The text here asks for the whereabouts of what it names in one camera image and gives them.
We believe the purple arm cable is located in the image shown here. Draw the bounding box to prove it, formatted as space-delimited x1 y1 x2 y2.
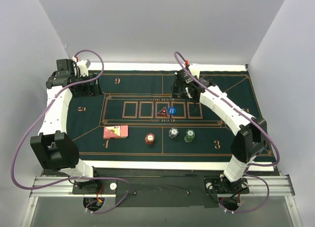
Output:
173 51 281 214
11 49 132 215

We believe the red poker chip stack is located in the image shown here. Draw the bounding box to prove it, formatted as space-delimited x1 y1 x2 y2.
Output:
145 133 155 145

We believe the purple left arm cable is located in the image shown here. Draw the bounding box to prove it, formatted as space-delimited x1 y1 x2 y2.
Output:
11 49 132 215

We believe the blue small blind button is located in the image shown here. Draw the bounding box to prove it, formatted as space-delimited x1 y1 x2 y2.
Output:
167 107 177 115

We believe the red triangular all-in marker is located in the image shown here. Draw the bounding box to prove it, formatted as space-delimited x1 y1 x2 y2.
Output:
157 106 169 118

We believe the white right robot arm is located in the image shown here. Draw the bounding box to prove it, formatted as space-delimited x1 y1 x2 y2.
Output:
171 68 268 192

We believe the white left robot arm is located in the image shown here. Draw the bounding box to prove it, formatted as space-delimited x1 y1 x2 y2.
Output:
30 71 102 194

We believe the green poker chip stack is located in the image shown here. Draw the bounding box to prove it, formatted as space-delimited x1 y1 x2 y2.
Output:
184 130 195 142

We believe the green poker table mat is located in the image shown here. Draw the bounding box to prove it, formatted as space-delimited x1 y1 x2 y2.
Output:
64 68 278 163

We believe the blue poker chip stack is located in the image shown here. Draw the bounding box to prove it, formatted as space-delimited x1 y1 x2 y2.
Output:
168 128 179 139

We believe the red playing card deck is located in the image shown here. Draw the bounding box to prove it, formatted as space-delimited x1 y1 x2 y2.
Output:
103 125 128 139

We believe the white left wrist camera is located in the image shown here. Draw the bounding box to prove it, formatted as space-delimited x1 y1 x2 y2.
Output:
76 60 91 77

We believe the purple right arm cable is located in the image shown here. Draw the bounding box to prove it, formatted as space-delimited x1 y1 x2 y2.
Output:
173 51 281 214

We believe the aluminium mounting rail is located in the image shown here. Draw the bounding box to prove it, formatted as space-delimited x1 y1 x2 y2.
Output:
30 176 295 197

